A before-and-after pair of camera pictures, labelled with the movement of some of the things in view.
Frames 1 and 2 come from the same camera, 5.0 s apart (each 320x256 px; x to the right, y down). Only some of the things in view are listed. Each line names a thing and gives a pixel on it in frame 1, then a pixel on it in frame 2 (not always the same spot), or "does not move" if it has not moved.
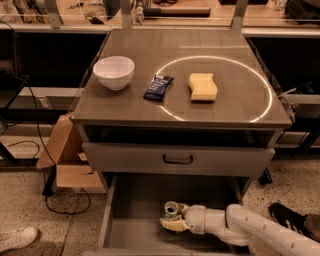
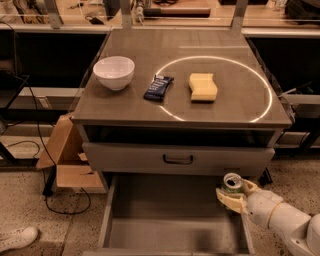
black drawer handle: (164, 157) does not move
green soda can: (171, 209) → (233, 182)
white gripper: (194, 217) → (262, 206)
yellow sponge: (203, 86) does not move
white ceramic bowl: (114, 72) does not move
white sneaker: (17, 239) does not move
